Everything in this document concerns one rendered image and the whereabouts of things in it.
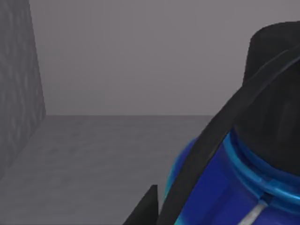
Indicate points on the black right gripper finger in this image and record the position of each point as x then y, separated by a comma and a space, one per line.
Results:
148, 208

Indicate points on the blue bottle with black cap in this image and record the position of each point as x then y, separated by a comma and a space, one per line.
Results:
234, 168

